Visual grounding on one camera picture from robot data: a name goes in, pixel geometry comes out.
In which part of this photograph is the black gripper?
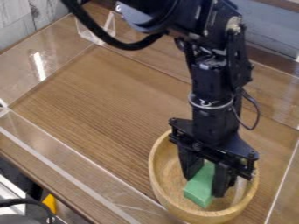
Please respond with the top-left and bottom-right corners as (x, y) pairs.
(166, 105), (260, 199)

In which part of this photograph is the green rectangular block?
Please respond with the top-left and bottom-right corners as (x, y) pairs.
(182, 162), (214, 208)

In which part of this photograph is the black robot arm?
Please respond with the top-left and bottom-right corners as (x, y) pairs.
(61, 0), (259, 198)

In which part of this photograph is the brown wooden bowl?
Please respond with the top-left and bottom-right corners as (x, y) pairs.
(148, 130), (259, 224)

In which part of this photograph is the yellow black device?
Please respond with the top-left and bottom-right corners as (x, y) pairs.
(22, 192), (70, 224)

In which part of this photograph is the clear acrylic back wall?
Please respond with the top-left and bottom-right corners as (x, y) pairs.
(108, 36), (299, 130)

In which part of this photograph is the clear acrylic wall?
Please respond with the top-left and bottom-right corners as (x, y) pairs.
(0, 108), (184, 224)
(0, 15), (92, 107)
(108, 36), (299, 130)

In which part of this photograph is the clear acrylic front wall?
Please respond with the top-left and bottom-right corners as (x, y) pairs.
(0, 108), (184, 224)

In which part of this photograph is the black cable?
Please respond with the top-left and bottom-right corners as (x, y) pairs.
(0, 198), (60, 224)

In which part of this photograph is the clear acrylic corner bracket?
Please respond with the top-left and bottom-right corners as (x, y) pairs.
(74, 11), (116, 46)

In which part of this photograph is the clear acrylic left wall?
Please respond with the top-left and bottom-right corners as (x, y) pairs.
(0, 15), (92, 107)

